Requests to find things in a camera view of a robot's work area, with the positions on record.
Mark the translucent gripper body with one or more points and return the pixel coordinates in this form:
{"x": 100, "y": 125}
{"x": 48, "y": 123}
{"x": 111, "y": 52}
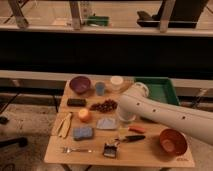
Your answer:
{"x": 123, "y": 129}

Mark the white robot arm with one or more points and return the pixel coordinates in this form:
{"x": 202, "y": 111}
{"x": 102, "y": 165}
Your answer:
{"x": 195, "y": 123}

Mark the grey blue cloth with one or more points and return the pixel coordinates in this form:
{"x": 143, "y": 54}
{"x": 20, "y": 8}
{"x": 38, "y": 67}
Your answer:
{"x": 106, "y": 124}

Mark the dark red grapes bunch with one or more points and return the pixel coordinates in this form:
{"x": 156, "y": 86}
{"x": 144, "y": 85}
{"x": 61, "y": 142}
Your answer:
{"x": 106, "y": 106}

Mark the black brush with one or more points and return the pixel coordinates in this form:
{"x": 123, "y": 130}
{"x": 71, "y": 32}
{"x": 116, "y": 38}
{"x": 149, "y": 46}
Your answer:
{"x": 110, "y": 150}

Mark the orange apple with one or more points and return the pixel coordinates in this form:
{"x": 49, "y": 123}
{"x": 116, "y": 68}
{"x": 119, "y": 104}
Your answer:
{"x": 84, "y": 115}

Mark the blue sponge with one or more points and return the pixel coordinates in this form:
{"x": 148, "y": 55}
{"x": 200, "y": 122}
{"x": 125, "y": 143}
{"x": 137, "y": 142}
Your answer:
{"x": 81, "y": 133}

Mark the white cup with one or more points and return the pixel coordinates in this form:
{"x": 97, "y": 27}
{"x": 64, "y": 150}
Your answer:
{"x": 116, "y": 82}

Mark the blue cup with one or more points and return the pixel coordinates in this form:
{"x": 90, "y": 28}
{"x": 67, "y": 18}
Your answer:
{"x": 100, "y": 88}

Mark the orange bowl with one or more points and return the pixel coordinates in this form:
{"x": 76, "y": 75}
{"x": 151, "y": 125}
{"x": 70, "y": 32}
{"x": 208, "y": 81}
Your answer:
{"x": 173, "y": 142}

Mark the green tray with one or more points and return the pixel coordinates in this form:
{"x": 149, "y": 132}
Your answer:
{"x": 160, "y": 89}

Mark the black rectangular block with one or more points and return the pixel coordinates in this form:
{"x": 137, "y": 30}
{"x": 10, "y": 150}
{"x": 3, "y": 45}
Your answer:
{"x": 76, "y": 102}

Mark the purple bowl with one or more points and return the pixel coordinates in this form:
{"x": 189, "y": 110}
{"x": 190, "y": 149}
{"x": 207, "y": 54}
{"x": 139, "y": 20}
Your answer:
{"x": 80, "y": 84}

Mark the silver fork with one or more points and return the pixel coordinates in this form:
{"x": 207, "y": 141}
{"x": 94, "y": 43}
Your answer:
{"x": 69, "y": 150}

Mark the green object on shelf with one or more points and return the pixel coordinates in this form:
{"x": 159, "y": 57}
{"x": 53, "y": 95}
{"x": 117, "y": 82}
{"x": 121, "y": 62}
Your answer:
{"x": 98, "y": 20}

